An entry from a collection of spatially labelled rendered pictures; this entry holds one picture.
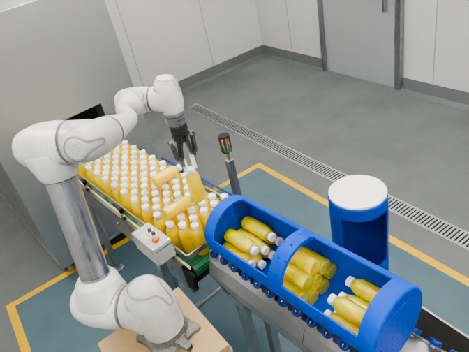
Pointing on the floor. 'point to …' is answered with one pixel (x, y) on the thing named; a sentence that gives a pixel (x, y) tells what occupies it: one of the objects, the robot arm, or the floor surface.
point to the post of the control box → (166, 275)
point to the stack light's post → (233, 177)
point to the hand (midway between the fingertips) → (189, 163)
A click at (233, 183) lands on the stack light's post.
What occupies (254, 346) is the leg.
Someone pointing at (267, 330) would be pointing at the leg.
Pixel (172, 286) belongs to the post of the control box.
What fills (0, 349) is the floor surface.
